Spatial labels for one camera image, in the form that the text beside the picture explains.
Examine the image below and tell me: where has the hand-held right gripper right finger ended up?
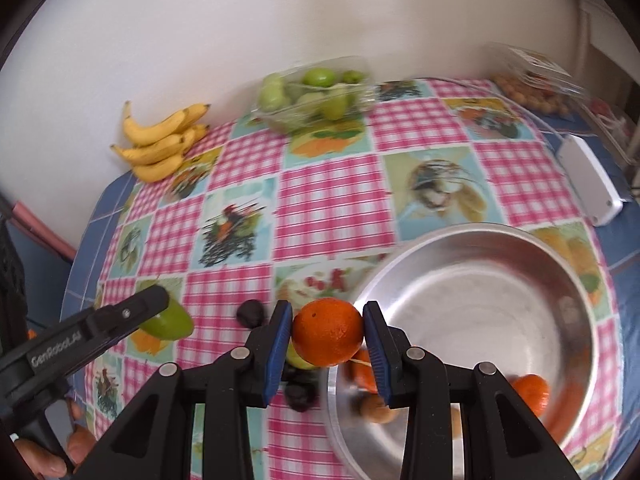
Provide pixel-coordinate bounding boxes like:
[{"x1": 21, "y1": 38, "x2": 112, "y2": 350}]
[{"x1": 362, "y1": 301, "x2": 573, "y2": 480}]

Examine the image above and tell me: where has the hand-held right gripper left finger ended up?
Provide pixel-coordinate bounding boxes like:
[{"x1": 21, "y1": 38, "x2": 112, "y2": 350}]
[{"x1": 92, "y1": 300, "x2": 293, "y2": 480}]

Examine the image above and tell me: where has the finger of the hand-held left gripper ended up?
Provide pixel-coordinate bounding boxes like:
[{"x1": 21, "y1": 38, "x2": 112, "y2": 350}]
[{"x1": 87, "y1": 285, "x2": 171, "y2": 356}]

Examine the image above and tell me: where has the small green mango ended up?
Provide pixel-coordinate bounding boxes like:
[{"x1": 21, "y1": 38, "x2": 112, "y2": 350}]
[{"x1": 286, "y1": 342, "x2": 318, "y2": 371}]

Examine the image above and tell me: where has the large green mango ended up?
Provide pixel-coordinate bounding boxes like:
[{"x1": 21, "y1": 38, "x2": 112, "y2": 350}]
[{"x1": 140, "y1": 296, "x2": 195, "y2": 340}]

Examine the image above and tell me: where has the large orange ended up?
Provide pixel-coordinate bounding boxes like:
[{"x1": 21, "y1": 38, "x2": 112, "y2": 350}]
[{"x1": 291, "y1": 297, "x2": 365, "y2": 367}]

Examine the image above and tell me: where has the round metal plate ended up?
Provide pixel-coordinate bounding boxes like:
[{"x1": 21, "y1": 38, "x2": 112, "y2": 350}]
[{"x1": 325, "y1": 224, "x2": 601, "y2": 480}]

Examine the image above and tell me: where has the small orange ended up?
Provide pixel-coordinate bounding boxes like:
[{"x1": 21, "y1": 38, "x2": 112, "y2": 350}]
[{"x1": 510, "y1": 374, "x2": 551, "y2": 417}]

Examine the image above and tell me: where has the pile of green round fruits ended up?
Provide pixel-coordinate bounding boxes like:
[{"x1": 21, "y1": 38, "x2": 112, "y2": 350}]
[{"x1": 257, "y1": 67, "x2": 366, "y2": 121}]

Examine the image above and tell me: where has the clear box of small fruits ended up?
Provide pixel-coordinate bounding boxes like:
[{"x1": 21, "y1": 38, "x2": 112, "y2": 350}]
[{"x1": 482, "y1": 42, "x2": 636, "y2": 166}]

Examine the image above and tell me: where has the person's left hand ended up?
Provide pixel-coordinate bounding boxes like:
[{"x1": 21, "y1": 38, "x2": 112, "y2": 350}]
[{"x1": 14, "y1": 400, "x2": 98, "y2": 479}]

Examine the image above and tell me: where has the yellow banana bunch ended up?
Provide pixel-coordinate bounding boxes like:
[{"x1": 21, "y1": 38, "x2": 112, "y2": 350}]
[{"x1": 110, "y1": 101, "x2": 212, "y2": 182}]

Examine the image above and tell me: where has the pink checkered printed tablecloth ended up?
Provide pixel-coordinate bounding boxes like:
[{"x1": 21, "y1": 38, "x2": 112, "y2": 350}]
[{"x1": 82, "y1": 77, "x2": 626, "y2": 480}]

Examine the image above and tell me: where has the clear plastic fruit tray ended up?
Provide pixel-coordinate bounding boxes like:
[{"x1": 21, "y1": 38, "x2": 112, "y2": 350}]
[{"x1": 250, "y1": 56, "x2": 378, "y2": 136}]

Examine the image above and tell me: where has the white plastic device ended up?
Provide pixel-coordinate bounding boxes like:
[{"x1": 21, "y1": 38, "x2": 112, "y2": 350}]
[{"x1": 556, "y1": 134, "x2": 626, "y2": 226}]

